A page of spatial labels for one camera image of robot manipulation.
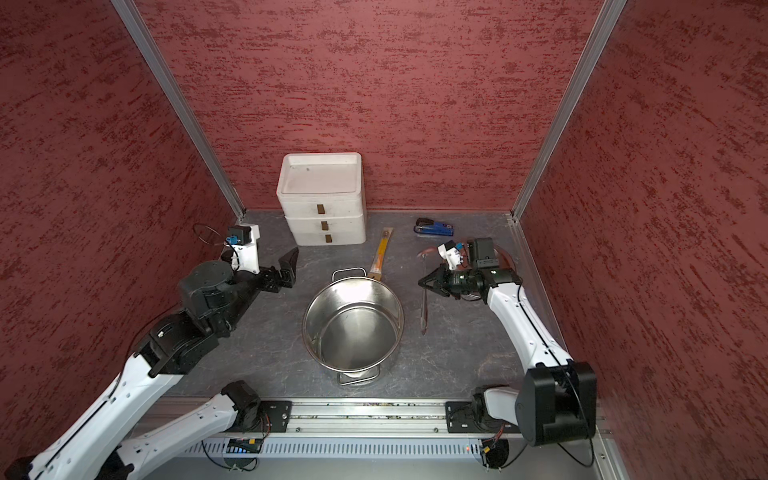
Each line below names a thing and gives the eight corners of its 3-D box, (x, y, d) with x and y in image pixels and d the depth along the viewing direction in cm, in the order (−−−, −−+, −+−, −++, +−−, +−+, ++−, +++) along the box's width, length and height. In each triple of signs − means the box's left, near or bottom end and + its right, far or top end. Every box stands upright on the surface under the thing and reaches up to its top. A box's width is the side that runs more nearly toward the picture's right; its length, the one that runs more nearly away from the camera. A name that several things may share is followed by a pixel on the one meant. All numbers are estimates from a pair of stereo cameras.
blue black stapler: (413, 232, 118) (414, 224, 114) (416, 223, 121) (417, 216, 117) (452, 241, 115) (454, 233, 111) (454, 232, 118) (456, 224, 114)
